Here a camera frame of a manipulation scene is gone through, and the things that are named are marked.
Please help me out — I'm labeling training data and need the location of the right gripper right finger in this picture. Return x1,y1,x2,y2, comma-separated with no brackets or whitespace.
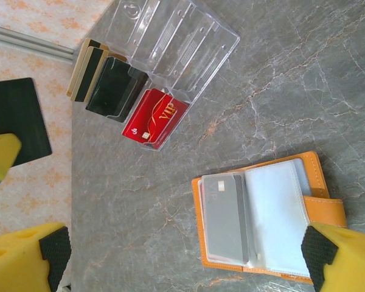
301,223,365,292

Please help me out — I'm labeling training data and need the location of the orange leather card holder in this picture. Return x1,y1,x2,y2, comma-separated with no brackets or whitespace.
190,151,348,285

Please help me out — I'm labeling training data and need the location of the aluminium frame post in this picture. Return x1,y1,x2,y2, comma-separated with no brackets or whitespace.
0,23,77,65

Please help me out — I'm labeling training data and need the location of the red VIP card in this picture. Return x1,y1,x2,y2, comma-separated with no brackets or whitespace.
121,88,192,150

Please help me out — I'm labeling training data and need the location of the gold card black stripe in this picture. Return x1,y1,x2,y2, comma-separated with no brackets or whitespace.
74,45,111,103
66,38,110,100

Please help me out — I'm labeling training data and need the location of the silver VIP card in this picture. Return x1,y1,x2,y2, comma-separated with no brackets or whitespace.
200,173,251,265

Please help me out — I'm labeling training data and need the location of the clear acrylic card organizer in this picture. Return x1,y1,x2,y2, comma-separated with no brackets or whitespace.
85,0,241,152

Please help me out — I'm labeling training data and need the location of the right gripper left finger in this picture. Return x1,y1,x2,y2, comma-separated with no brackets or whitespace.
0,223,72,292

